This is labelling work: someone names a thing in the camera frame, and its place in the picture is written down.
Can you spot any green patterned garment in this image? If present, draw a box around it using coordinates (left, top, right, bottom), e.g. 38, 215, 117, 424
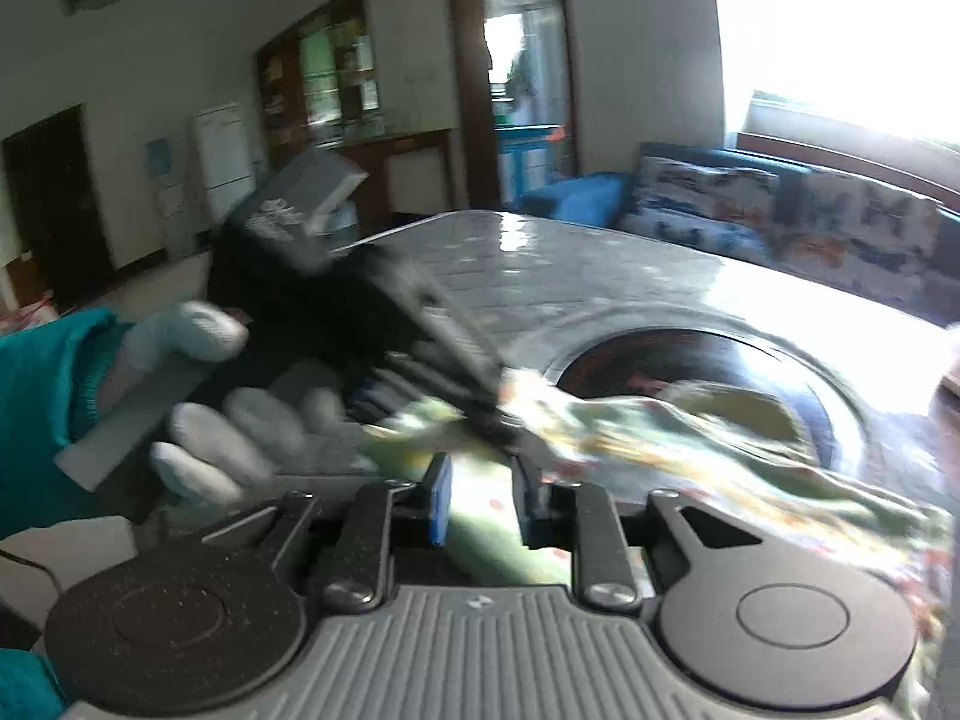
360, 367, 957, 720

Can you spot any dark wooden display cabinet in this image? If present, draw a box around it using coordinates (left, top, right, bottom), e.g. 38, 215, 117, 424
255, 0, 458, 222

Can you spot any butterfly print pillow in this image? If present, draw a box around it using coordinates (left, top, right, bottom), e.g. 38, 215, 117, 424
619, 157, 781, 263
776, 169, 947, 325

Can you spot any white refrigerator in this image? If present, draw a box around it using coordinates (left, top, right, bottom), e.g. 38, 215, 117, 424
191, 101, 260, 230

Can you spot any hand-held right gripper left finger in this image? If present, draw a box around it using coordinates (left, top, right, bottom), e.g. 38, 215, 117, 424
201, 454, 453, 612

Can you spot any round black induction hob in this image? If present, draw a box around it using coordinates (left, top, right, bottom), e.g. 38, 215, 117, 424
540, 326, 867, 485

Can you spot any water dispenser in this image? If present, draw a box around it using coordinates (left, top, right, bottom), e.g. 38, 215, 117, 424
142, 136, 197, 260

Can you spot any person's teal jacket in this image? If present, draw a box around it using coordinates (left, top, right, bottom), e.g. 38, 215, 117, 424
0, 649, 68, 720

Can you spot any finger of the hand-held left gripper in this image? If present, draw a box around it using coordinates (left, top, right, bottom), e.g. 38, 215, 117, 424
390, 259, 530, 455
349, 358, 482, 437

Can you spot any blue sofa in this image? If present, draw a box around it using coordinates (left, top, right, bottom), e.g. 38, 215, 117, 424
517, 141, 960, 327

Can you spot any brown door frame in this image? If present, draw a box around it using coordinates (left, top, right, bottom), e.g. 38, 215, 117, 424
446, 0, 582, 203

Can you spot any window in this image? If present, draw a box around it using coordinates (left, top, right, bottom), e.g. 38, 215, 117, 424
709, 0, 960, 147

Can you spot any teal low cabinet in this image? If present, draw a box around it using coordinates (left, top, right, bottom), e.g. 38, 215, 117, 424
495, 124, 565, 200

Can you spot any dark wooden door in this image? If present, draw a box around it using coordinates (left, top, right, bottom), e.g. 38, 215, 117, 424
0, 105, 113, 312

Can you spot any person's left hand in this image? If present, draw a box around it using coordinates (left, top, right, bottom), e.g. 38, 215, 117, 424
101, 300, 370, 507

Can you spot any person's left forearm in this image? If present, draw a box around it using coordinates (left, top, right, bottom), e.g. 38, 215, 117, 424
0, 307, 136, 541

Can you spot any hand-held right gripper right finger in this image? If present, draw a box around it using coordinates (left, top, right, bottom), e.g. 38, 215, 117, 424
510, 457, 770, 610

